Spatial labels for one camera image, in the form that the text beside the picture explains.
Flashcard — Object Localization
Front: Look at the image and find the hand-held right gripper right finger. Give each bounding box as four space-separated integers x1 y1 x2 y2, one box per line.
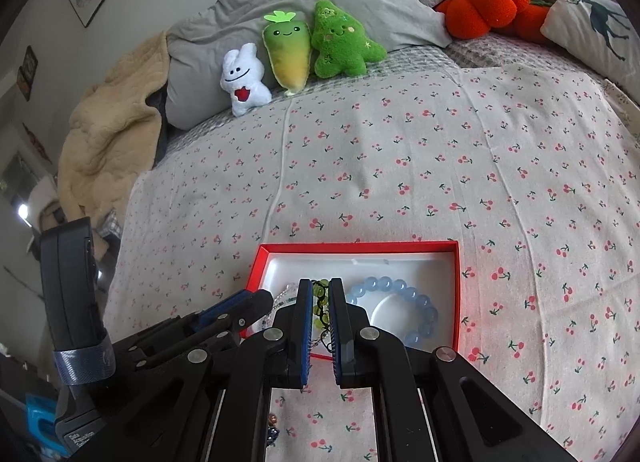
327 278 576 462

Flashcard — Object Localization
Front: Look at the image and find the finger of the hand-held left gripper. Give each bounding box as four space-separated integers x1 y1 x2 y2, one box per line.
114 289 258 350
131 292 275 373

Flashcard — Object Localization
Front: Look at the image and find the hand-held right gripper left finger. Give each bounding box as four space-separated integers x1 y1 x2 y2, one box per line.
80 278 314 462

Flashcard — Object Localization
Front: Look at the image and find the clear bead bracelet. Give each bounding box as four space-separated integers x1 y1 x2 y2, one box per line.
257 283 300 331

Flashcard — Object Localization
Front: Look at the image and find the green bead bracelet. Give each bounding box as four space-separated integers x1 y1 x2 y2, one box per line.
311 279 333 350

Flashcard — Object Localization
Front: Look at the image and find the blue bead bracelet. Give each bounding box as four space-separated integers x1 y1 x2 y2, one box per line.
346 276 440 349

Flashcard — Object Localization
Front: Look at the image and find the red jewelry box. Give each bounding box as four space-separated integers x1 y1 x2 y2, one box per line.
239 242 461 361

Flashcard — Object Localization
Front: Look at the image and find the blue plastic object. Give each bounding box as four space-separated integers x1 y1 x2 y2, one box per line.
25 394 69 458

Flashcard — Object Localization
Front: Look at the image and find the beige fleece blanket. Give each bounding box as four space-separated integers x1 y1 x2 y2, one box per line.
57 32 173 239

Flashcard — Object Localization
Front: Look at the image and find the cherry print cloth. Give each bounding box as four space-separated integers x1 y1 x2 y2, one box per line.
102 64 640 462

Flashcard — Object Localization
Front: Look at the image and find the white rabbit plush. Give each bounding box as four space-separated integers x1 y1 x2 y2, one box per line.
221 43 273 117

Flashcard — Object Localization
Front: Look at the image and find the carrot plush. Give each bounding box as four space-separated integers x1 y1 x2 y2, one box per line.
262 10 314 95

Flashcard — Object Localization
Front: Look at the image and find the green tree plush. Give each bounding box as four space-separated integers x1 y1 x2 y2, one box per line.
311 0 388 78

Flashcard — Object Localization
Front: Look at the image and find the orange persimmon plush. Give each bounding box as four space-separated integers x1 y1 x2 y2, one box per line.
510 0 556 45
434 0 531 39

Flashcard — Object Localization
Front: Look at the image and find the white patterned cloth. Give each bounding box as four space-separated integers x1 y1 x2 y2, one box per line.
602 79 640 143

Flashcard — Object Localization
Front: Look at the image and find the deer print pillow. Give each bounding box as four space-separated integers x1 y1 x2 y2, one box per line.
540 0 634 87

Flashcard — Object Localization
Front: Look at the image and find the red wall decoration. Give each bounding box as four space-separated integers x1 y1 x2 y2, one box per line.
22 124 53 165

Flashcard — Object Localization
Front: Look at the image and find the small dark wall sign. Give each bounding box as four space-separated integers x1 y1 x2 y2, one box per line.
17 46 40 101

